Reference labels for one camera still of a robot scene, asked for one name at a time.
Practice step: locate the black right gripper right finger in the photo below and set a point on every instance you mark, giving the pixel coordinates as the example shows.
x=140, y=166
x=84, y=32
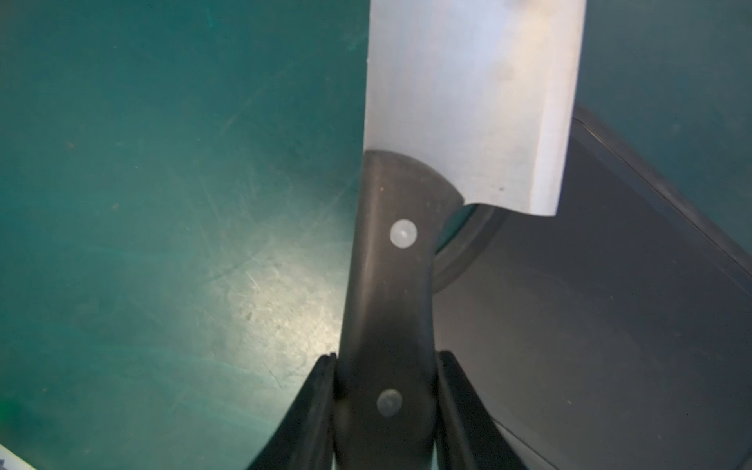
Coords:
x=467, y=437

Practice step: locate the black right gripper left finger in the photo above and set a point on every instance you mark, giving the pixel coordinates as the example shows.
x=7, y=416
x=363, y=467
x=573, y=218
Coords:
x=304, y=438

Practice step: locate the dark grey cutting board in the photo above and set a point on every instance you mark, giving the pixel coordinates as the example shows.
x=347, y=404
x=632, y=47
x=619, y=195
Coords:
x=615, y=335

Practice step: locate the silver cleaver knife black handle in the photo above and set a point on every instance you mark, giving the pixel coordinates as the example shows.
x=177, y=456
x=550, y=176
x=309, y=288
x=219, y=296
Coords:
x=466, y=102

